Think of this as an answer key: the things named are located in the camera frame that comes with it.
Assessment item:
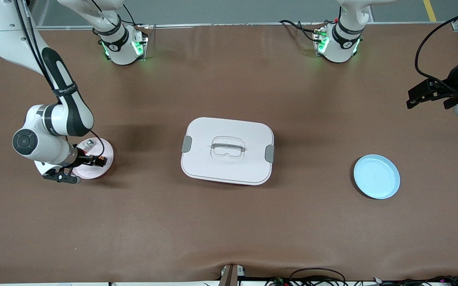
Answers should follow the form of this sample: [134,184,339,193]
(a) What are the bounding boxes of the white lidded box grey clips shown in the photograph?
[180,117,275,186]

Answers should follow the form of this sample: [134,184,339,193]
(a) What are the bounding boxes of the pink round plate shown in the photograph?
[71,137,115,180]

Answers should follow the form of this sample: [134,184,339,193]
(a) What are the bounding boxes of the light blue round plate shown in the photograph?
[353,154,401,200]

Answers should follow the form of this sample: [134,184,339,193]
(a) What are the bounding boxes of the black base cable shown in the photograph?
[122,3,137,26]
[279,19,318,43]

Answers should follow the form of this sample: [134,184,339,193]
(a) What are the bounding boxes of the black cable tangle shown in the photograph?
[372,275,458,286]

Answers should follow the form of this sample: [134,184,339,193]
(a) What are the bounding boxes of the black looped cable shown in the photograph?
[289,268,347,286]

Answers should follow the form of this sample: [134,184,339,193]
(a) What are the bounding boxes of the cable tangle with coloured connectors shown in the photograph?
[264,276,293,286]

